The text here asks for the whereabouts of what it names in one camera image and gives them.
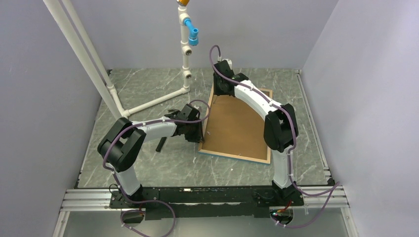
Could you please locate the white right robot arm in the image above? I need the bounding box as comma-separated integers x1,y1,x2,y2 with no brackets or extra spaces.
212,60,298,205

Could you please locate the blue picture frame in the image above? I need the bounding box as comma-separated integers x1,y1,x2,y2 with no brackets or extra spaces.
198,88,271,165

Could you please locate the white pvc pipe stand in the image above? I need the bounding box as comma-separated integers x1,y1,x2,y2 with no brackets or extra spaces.
43,0,200,119

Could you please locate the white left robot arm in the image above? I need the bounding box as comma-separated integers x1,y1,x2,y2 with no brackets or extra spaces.
97,104,204,207

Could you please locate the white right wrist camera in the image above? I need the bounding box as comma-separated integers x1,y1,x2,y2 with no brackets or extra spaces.
223,59,234,78

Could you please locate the blue pipe fitting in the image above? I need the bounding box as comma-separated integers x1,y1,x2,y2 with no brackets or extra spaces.
183,18,199,46

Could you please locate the orange pipe cap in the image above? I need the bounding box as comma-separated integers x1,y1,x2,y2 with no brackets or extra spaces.
177,0,190,7

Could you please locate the aluminium table edge rail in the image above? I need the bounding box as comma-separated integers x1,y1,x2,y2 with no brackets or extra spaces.
294,70,350,209

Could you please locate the steel claw hammer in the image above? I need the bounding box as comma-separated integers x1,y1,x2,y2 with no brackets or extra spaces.
155,108,184,153

